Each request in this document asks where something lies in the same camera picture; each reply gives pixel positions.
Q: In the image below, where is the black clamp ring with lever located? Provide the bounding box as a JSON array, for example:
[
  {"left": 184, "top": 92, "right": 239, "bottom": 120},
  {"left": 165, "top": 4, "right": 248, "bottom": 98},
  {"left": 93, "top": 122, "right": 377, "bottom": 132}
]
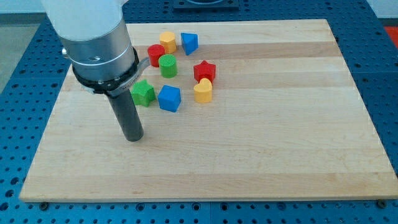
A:
[{"left": 72, "top": 47, "right": 151, "bottom": 97}]

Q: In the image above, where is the red star block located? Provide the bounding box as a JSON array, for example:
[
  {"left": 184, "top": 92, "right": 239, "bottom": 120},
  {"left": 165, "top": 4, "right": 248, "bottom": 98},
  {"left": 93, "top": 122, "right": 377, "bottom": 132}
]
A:
[{"left": 193, "top": 60, "right": 216, "bottom": 83}]

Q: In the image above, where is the red cylinder block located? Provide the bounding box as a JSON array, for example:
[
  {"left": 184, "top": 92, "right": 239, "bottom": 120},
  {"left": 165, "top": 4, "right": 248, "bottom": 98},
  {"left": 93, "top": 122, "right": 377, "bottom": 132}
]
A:
[{"left": 147, "top": 44, "right": 165, "bottom": 67}]

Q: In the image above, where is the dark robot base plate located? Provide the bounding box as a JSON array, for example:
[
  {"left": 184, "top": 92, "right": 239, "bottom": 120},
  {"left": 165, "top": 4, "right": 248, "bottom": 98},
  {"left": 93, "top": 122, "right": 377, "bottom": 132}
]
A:
[{"left": 173, "top": 0, "right": 239, "bottom": 10}]

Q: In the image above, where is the green star block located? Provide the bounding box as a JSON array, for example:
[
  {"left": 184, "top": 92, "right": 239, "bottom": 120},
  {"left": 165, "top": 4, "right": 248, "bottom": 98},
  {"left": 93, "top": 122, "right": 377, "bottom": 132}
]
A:
[{"left": 131, "top": 80, "right": 155, "bottom": 107}]

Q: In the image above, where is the blue triangle block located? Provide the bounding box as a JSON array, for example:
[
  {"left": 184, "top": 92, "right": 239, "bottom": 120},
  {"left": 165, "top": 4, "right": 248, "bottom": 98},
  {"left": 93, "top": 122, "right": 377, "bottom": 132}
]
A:
[{"left": 180, "top": 32, "right": 198, "bottom": 55}]

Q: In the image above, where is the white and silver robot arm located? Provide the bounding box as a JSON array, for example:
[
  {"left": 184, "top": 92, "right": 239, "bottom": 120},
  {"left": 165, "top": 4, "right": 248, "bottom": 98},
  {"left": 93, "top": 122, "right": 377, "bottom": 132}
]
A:
[{"left": 41, "top": 0, "right": 135, "bottom": 82}]

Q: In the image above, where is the green cylinder block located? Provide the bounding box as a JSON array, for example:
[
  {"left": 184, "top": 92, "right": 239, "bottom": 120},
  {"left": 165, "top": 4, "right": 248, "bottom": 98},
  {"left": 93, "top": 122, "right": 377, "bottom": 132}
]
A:
[{"left": 159, "top": 54, "right": 177, "bottom": 78}]

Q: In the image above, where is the yellow hexagon block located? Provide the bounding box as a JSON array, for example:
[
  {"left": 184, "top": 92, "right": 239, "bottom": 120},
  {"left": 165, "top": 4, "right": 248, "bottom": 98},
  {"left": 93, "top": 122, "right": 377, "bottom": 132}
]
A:
[{"left": 159, "top": 31, "right": 177, "bottom": 54}]

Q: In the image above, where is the wooden board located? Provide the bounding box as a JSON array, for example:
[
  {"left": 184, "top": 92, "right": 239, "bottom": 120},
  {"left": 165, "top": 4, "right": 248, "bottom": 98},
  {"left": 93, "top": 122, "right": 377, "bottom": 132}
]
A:
[{"left": 19, "top": 19, "right": 397, "bottom": 203}]

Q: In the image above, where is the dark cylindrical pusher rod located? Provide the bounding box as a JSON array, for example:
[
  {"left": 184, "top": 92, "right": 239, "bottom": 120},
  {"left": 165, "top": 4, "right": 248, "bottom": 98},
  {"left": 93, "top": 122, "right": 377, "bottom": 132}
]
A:
[{"left": 107, "top": 90, "right": 144, "bottom": 142}]

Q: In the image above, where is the blue cube block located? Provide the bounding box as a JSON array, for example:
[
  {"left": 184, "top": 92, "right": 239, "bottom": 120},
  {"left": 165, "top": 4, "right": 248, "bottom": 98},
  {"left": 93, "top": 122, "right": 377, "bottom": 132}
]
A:
[{"left": 158, "top": 85, "right": 181, "bottom": 113}]

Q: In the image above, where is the yellow heart block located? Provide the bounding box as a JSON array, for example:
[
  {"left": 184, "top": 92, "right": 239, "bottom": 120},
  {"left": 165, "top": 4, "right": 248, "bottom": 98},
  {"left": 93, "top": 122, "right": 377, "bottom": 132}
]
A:
[{"left": 193, "top": 78, "right": 213, "bottom": 103}]

